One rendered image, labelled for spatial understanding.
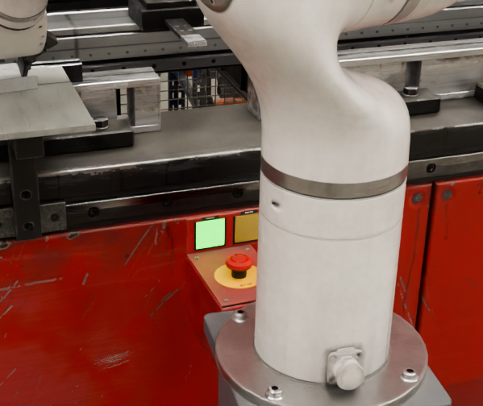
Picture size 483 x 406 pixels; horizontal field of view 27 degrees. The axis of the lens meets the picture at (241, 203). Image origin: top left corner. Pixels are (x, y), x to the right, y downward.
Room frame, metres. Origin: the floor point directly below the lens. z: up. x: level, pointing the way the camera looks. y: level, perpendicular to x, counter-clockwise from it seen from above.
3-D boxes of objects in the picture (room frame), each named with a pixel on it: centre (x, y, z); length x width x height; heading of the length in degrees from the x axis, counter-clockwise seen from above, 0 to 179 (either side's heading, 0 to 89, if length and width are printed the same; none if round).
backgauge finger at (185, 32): (1.80, 0.13, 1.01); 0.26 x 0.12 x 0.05; 20
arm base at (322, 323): (0.76, -0.08, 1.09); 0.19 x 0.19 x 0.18
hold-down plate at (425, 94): (1.69, -0.21, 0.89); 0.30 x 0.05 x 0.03; 110
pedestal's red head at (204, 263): (1.30, -0.04, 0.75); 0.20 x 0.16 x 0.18; 112
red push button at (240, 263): (1.27, 0.00, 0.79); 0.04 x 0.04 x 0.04
